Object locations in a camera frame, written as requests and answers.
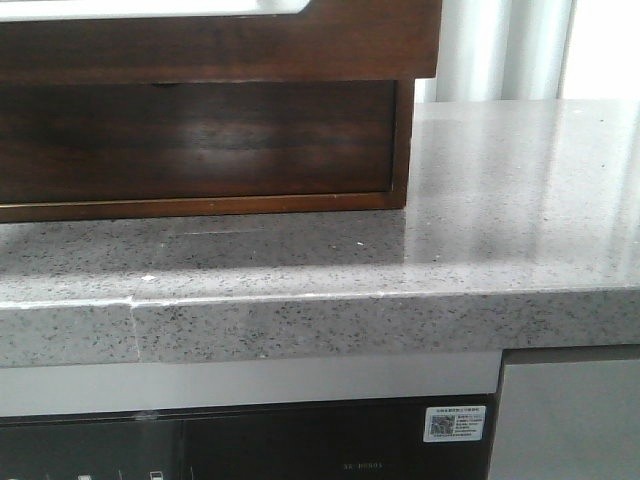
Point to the dark wooden drawer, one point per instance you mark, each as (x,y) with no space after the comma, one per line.
(200,140)
(326,41)

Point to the dark wooden drawer cabinet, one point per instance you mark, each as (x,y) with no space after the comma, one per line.
(400,165)

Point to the black glass built-in appliance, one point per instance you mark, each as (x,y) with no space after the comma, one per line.
(352,439)

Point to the white QR code sticker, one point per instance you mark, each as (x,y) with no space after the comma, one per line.
(454,424)

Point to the grey cabinet door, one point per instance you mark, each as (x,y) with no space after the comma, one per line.
(568,413)

